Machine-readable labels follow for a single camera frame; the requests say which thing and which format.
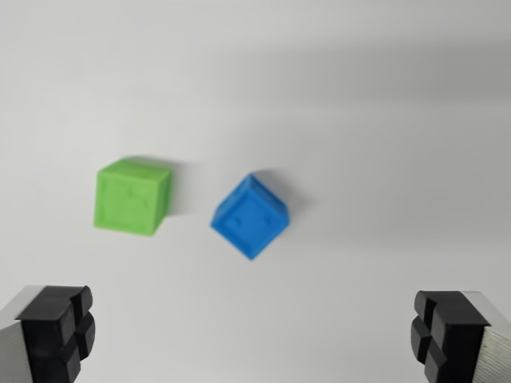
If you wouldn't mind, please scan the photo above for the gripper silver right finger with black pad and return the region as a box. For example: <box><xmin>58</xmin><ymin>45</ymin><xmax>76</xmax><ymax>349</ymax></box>
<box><xmin>410</xmin><ymin>290</ymin><xmax>511</xmax><ymax>383</ymax></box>

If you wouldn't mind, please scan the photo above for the green plastic cube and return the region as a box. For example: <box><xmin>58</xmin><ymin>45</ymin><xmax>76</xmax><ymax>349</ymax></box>
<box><xmin>93</xmin><ymin>156</ymin><xmax>173</xmax><ymax>239</ymax></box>

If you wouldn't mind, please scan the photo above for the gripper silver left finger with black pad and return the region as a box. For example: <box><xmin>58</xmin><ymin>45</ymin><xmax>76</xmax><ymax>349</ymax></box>
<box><xmin>0</xmin><ymin>284</ymin><xmax>97</xmax><ymax>383</ymax></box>

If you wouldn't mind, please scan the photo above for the blue plastic cube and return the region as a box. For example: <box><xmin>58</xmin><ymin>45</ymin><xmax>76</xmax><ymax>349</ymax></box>
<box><xmin>210</xmin><ymin>172</ymin><xmax>290</xmax><ymax>261</ymax></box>

